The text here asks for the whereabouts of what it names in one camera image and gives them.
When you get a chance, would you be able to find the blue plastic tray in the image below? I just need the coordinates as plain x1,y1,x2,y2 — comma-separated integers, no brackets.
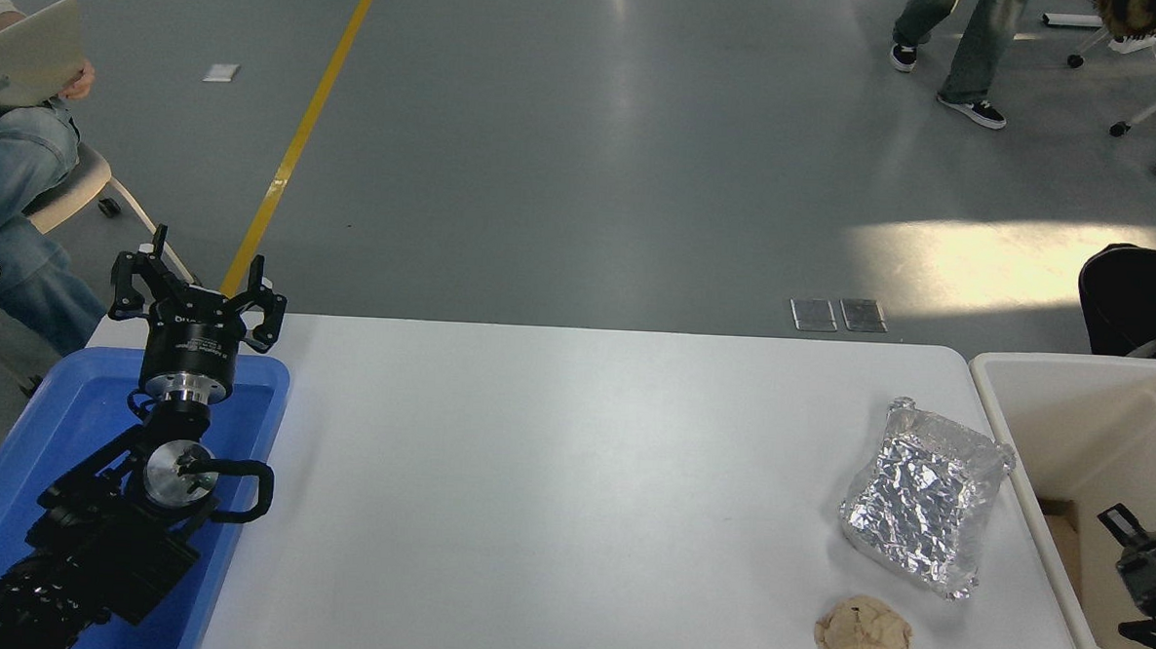
0,341,292,649

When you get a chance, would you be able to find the pale chair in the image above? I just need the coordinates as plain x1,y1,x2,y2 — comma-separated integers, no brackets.
19,139,207,286

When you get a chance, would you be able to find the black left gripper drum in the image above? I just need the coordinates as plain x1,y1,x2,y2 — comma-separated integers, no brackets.
139,285,250,385

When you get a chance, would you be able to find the large pale bin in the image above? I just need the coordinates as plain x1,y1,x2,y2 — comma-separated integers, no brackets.
956,350,1156,649

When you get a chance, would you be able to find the foil tray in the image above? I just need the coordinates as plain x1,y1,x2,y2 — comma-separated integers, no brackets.
834,395,1020,604

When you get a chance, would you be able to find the silver laptop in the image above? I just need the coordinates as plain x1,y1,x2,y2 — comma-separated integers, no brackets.
0,0,89,125

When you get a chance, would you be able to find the metal floor plate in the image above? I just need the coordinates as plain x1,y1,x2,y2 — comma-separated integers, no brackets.
790,297,839,333
838,298,889,334

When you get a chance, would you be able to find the crumpled tan paper ball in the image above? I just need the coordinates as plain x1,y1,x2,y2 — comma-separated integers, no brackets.
813,593,915,649

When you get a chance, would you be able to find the person's hand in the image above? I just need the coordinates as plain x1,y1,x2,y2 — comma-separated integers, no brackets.
59,60,96,102

